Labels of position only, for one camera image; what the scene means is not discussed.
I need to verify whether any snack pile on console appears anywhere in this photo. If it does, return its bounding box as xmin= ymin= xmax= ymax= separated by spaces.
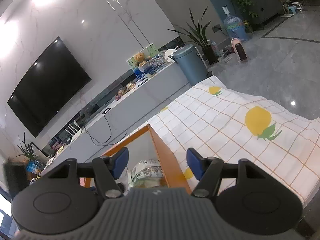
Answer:
xmin=116 ymin=81 xmax=136 ymax=101

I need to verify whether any blue water jug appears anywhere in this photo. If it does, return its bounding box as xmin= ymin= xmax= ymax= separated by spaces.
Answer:
xmin=222 ymin=5 xmax=249 ymax=42

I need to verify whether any teddy bear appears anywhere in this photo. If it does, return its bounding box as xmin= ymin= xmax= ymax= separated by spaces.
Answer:
xmin=134 ymin=53 xmax=146 ymax=67

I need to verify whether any grey blue trash can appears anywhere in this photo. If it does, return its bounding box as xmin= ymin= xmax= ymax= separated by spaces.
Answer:
xmin=172 ymin=44 xmax=208 ymax=86

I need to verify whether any left side potted plant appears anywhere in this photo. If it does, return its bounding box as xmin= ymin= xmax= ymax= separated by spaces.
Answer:
xmin=17 ymin=133 xmax=40 ymax=161

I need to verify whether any orange white storage box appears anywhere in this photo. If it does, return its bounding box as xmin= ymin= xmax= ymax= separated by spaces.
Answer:
xmin=82 ymin=123 xmax=193 ymax=196

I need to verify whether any grey tv console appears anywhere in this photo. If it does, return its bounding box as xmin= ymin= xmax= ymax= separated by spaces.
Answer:
xmin=41 ymin=62 xmax=188 ymax=175

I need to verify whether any black curved television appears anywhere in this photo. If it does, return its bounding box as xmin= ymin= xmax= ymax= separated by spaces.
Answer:
xmin=8 ymin=37 xmax=91 ymax=137

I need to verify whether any lemon print checkered tablecloth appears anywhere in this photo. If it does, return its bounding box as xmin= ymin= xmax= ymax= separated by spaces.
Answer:
xmin=148 ymin=76 xmax=319 ymax=204

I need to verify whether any pink space heater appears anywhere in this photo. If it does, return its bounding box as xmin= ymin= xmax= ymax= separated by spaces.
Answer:
xmin=231 ymin=38 xmax=248 ymax=62

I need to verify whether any white wifi router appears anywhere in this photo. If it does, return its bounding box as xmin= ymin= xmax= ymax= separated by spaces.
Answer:
xmin=64 ymin=119 xmax=82 ymax=141

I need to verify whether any potted long leaf plant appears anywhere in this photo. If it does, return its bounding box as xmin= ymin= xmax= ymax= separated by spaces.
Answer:
xmin=168 ymin=7 xmax=219 ymax=64

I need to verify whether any black power cable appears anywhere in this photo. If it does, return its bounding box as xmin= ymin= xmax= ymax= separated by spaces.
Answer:
xmin=80 ymin=107 xmax=113 ymax=146

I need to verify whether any green white snack bag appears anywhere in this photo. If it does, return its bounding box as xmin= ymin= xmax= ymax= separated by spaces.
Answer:
xmin=127 ymin=159 xmax=167 ymax=189

